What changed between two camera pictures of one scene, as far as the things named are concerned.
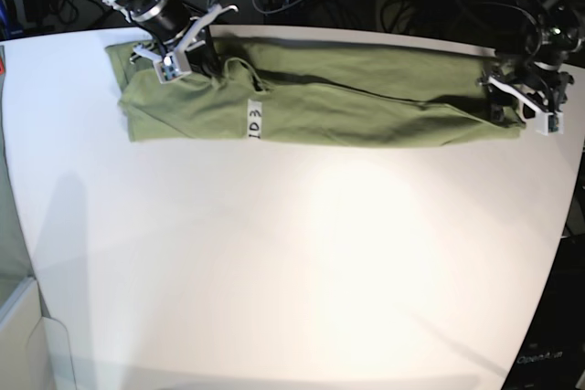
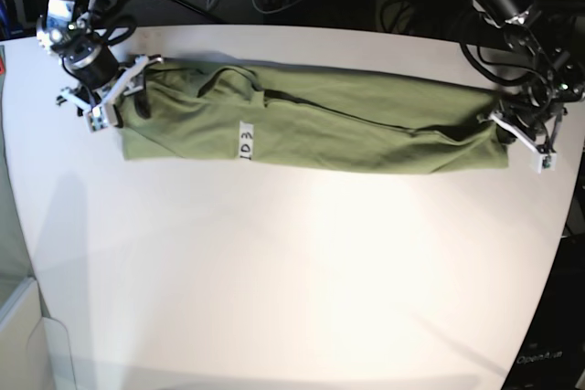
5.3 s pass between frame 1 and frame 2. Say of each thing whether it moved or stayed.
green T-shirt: moved
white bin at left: stayed
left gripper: moved
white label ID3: moved
